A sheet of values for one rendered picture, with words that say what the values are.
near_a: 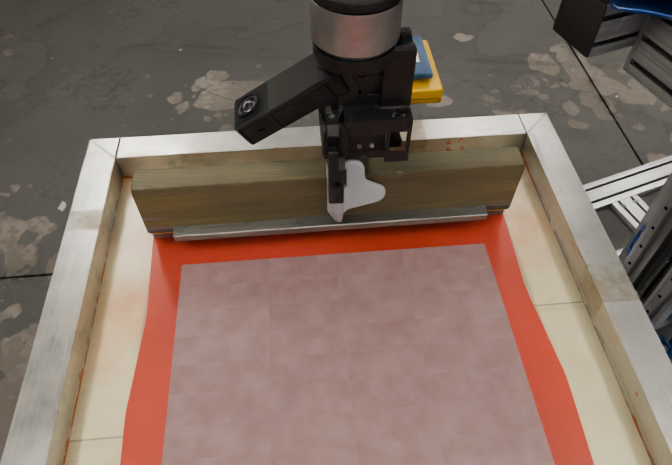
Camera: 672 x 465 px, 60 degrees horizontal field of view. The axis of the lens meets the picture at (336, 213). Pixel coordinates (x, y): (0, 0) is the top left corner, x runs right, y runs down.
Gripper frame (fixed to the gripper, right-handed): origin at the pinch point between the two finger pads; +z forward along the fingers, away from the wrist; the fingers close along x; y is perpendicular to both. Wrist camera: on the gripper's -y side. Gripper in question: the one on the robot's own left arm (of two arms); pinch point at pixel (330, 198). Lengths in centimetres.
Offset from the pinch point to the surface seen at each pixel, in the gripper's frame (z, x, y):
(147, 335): 5.0, -12.5, -19.5
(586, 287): 3.0, -11.9, 25.6
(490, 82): 100, 148, 78
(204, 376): 4.9, -17.4, -13.5
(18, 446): 1.5, -23.9, -27.8
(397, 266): 4.9, -6.3, 6.9
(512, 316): 4.9, -13.5, 17.7
